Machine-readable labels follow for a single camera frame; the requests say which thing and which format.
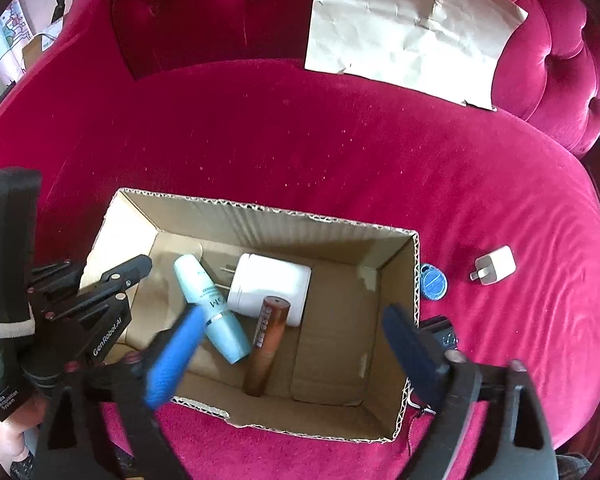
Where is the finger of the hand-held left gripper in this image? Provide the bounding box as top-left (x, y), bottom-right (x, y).
top-left (22, 280), bottom-right (131, 378)
top-left (27, 254), bottom-right (153, 311)

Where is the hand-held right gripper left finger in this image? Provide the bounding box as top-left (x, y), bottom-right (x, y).
top-left (35, 305), bottom-right (207, 480)

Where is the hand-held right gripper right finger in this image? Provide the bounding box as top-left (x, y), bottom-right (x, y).
top-left (382, 302), bottom-right (561, 480)

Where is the black power adapter block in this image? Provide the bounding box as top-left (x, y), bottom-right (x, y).
top-left (420, 315), bottom-right (459, 352)

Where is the bunch of keys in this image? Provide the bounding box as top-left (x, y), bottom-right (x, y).
top-left (405, 382), bottom-right (438, 443)

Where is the light blue tube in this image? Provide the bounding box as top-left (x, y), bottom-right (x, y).
top-left (173, 254), bottom-right (252, 365)

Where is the blue key fob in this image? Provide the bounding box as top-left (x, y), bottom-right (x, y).
top-left (420, 263), bottom-right (449, 302)

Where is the cardboard box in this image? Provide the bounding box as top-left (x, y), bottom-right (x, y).
top-left (80, 188), bottom-right (422, 445)

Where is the brown lipstick tube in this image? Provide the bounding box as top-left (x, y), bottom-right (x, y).
top-left (242, 296), bottom-right (292, 397)

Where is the large white charger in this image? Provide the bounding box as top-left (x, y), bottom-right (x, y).
top-left (221, 253), bottom-right (312, 328)

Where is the small white charger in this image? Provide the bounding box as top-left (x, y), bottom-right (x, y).
top-left (469, 246), bottom-right (517, 287)

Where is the person's left hand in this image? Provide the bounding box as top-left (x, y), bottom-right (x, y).
top-left (0, 395), bottom-right (48, 466)

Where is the red velvet tufted sofa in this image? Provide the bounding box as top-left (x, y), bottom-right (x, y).
top-left (0, 0), bottom-right (600, 466)

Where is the creased brown paper sheet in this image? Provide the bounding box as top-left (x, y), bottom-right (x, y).
top-left (304, 0), bottom-right (529, 112)

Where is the cartoon wall poster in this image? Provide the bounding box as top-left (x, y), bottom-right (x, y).
top-left (0, 0), bottom-right (33, 81)

